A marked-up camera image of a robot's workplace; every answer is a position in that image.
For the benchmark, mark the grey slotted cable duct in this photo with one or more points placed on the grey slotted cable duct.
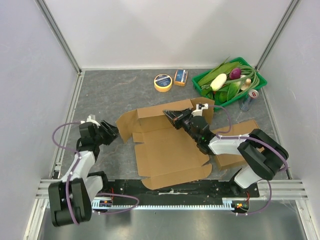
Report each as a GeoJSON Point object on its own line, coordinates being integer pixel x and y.
{"type": "Point", "coordinates": [103, 204]}

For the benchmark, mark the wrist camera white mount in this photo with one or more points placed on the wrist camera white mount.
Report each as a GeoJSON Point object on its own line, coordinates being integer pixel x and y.
{"type": "Point", "coordinates": [199, 108]}
{"type": "Point", "coordinates": [91, 119]}

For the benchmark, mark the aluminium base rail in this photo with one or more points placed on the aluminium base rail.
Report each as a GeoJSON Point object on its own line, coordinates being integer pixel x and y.
{"type": "Point", "coordinates": [282, 189]}

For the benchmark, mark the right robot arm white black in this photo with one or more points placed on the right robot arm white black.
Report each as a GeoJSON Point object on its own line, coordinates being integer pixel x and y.
{"type": "Point", "coordinates": [264, 156]}

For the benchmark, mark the yellow tape roll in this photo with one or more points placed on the yellow tape roll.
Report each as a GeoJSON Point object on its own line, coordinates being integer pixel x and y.
{"type": "Point", "coordinates": [163, 83]}

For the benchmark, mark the green leafy vegetable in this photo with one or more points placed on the green leafy vegetable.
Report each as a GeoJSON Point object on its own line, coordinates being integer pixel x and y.
{"type": "Point", "coordinates": [205, 81]}

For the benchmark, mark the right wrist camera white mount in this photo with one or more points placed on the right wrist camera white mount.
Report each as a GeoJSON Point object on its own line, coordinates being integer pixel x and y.
{"type": "Point", "coordinates": [199, 108]}

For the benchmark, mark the green long beans bundle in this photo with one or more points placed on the green long beans bundle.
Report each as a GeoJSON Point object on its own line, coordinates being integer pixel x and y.
{"type": "Point", "coordinates": [246, 72]}

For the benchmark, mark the cardboard sheet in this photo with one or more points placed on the cardboard sheet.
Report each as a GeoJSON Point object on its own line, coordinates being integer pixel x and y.
{"type": "Point", "coordinates": [164, 155]}

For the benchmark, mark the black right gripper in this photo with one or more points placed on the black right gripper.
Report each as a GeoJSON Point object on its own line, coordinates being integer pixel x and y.
{"type": "Point", "coordinates": [178, 119]}

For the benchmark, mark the brown mushroom toy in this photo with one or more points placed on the brown mushroom toy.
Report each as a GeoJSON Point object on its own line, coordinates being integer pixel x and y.
{"type": "Point", "coordinates": [246, 84]}

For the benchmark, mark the brown cardboard box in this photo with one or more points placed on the brown cardboard box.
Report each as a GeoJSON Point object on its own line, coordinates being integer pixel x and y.
{"type": "Point", "coordinates": [228, 161]}

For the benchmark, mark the aluminium frame post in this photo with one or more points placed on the aluminium frame post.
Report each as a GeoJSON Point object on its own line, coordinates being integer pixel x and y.
{"type": "Point", "coordinates": [293, 4]}
{"type": "Point", "coordinates": [58, 34]}

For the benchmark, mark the green plastic tray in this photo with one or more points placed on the green plastic tray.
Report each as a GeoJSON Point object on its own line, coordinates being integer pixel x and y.
{"type": "Point", "coordinates": [231, 92]}

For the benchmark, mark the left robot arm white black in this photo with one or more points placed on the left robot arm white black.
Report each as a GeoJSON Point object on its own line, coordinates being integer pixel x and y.
{"type": "Point", "coordinates": [70, 199]}

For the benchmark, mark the aluminium frame post left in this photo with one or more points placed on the aluminium frame post left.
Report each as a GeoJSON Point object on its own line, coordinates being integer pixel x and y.
{"type": "Point", "coordinates": [58, 34]}

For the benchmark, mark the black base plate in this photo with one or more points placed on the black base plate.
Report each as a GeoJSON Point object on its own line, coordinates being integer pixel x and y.
{"type": "Point", "coordinates": [196, 192]}

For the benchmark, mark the yellow sponge block blue label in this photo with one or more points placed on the yellow sponge block blue label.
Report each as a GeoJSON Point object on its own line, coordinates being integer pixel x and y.
{"type": "Point", "coordinates": [180, 77]}

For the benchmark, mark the purple onion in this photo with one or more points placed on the purple onion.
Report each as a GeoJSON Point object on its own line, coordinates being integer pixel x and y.
{"type": "Point", "coordinates": [235, 74]}

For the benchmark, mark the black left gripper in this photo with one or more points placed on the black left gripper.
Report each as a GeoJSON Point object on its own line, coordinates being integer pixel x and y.
{"type": "Point", "coordinates": [112, 132]}

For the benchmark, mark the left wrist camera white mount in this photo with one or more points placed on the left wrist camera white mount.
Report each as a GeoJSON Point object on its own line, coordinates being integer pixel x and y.
{"type": "Point", "coordinates": [91, 119]}

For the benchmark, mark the aluminium frame post right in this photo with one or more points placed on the aluminium frame post right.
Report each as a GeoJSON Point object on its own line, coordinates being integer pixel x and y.
{"type": "Point", "coordinates": [293, 4]}

